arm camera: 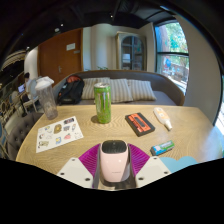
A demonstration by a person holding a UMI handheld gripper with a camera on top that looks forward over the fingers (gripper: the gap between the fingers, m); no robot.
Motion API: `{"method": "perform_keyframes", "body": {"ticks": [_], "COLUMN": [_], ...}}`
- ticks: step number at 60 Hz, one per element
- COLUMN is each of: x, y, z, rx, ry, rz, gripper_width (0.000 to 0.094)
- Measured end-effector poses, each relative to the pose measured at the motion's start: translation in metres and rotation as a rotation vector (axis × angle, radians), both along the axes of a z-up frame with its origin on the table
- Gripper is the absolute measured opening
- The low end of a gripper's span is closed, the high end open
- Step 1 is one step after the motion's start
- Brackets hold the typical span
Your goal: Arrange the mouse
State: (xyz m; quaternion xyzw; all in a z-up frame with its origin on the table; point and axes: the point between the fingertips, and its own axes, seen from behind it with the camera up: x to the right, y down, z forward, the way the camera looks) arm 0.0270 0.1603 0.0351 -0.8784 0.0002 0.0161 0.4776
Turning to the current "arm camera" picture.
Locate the white sticker sheet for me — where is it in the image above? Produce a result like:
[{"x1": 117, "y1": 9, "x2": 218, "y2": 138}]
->
[{"x1": 35, "y1": 115, "x2": 85, "y2": 154}]

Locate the person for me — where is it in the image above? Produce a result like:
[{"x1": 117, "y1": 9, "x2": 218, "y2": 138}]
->
[{"x1": 18, "y1": 72, "x2": 34, "y2": 101}]

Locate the grey curved sofa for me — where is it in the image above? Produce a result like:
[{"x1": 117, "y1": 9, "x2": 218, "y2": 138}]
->
[{"x1": 52, "y1": 69, "x2": 186, "y2": 106}]

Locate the pink computer mouse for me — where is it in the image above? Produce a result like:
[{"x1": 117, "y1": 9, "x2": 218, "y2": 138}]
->
[{"x1": 99, "y1": 139, "x2": 130, "y2": 183}]

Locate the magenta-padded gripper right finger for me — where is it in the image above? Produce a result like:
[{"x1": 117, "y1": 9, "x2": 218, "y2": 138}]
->
[{"x1": 127, "y1": 143, "x2": 172, "y2": 189}]

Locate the green and blue gum pack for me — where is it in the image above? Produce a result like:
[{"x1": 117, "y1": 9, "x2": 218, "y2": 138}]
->
[{"x1": 149, "y1": 139, "x2": 176, "y2": 157}]

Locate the green drink can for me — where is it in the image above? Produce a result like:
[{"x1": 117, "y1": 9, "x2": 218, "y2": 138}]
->
[{"x1": 93, "y1": 82, "x2": 112, "y2": 125}]

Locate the clear shaker bottle white lid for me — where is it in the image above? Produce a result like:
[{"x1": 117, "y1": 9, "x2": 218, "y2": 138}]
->
[{"x1": 34, "y1": 76, "x2": 59, "y2": 120}]

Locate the black and orange flat box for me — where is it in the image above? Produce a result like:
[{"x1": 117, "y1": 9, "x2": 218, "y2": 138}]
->
[{"x1": 124, "y1": 112, "x2": 156, "y2": 138}]

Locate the glass-door cabinet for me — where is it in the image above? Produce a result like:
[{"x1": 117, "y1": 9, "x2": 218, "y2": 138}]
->
[{"x1": 115, "y1": 31, "x2": 148, "y2": 71}]

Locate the grey tufted chair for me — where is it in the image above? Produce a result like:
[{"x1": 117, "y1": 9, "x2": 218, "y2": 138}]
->
[{"x1": 6, "y1": 111, "x2": 44, "y2": 160}]

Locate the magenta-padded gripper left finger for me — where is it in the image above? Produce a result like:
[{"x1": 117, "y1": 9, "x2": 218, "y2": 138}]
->
[{"x1": 57, "y1": 143, "x2": 102, "y2": 190}]

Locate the striped cushion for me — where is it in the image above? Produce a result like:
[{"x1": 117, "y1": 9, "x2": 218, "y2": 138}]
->
[
  {"x1": 80, "y1": 77, "x2": 111, "y2": 100},
  {"x1": 109, "y1": 78, "x2": 134, "y2": 104},
  {"x1": 127, "y1": 79, "x2": 158, "y2": 102}
]

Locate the black backpack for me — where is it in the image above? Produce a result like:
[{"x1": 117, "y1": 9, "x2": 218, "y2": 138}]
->
[{"x1": 56, "y1": 75, "x2": 85, "y2": 106}]

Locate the brown wooden door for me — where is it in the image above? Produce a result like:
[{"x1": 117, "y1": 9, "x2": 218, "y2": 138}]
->
[{"x1": 37, "y1": 28, "x2": 84, "y2": 86}]

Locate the small white tube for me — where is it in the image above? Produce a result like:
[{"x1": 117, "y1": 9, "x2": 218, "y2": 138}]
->
[{"x1": 152, "y1": 106, "x2": 173, "y2": 131}]

